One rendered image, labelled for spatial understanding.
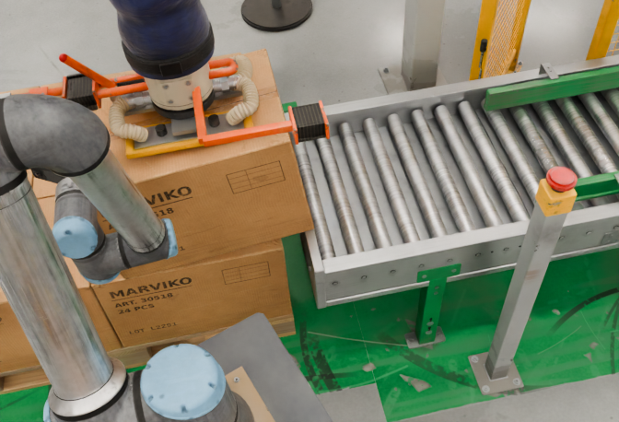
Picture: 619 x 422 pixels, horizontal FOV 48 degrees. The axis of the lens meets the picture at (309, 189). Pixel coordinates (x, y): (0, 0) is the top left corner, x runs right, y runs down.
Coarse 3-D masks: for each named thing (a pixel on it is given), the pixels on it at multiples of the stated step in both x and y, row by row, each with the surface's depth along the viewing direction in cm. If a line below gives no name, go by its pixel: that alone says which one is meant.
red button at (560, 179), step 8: (552, 168) 167; (560, 168) 166; (552, 176) 165; (560, 176) 165; (568, 176) 164; (576, 176) 165; (552, 184) 164; (560, 184) 163; (568, 184) 163; (560, 192) 166
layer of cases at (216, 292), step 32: (64, 256) 218; (224, 256) 215; (256, 256) 216; (0, 288) 212; (96, 288) 212; (128, 288) 216; (160, 288) 219; (192, 288) 222; (224, 288) 226; (256, 288) 230; (288, 288) 234; (0, 320) 215; (96, 320) 225; (128, 320) 229; (160, 320) 233; (192, 320) 236; (224, 320) 240; (0, 352) 228; (32, 352) 232
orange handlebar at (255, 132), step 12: (216, 60) 184; (228, 60) 184; (216, 72) 181; (228, 72) 181; (132, 84) 180; (144, 84) 179; (108, 96) 179; (204, 120) 172; (204, 132) 167; (228, 132) 166; (240, 132) 166; (252, 132) 166; (264, 132) 166; (276, 132) 167; (204, 144) 165; (216, 144) 166
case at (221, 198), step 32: (256, 64) 202; (128, 160) 186; (160, 160) 184; (192, 160) 183; (224, 160) 182; (256, 160) 184; (288, 160) 187; (160, 192) 186; (192, 192) 188; (224, 192) 191; (256, 192) 193; (288, 192) 196; (192, 224) 198; (224, 224) 201; (256, 224) 204; (288, 224) 207; (192, 256) 209
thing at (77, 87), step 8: (64, 80) 179; (72, 80) 181; (80, 80) 181; (88, 80) 181; (64, 88) 177; (72, 88) 179; (80, 88) 179; (88, 88) 178; (96, 88) 178; (64, 96) 176; (72, 96) 177; (80, 96) 176; (88, 96) 176; (96, 96) 177; (88, 104) 178; (96, 104) 178
